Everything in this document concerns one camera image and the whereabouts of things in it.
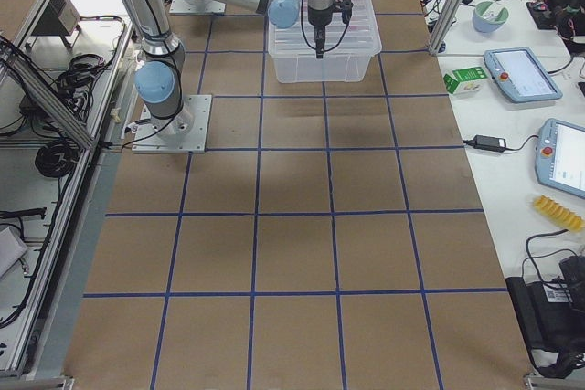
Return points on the upper blue teach pendant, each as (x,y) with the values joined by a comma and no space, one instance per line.
(520,76)

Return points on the light blue green bowl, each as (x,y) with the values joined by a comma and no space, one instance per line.
(488,16)

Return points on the clear plastic storage box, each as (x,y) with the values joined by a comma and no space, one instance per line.
(330,68)

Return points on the yellow ridged toy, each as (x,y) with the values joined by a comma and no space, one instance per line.
(558,214)

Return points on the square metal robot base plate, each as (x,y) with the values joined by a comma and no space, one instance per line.
(186,133)

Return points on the black power adapter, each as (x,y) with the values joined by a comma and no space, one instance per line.
(489,143)

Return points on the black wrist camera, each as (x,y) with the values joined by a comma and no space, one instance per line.
(345,8)

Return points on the green and white carton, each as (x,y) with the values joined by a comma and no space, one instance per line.
(467,80)

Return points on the lower blue teach pendant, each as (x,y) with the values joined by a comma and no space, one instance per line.
(560,157)

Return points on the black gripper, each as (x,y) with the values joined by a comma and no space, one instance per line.
(318,16)

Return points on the blue teach pendant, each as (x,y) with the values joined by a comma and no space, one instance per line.
(520,76)
(560,157)

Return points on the clear plastic box lid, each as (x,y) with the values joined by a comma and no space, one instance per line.
(291,32)

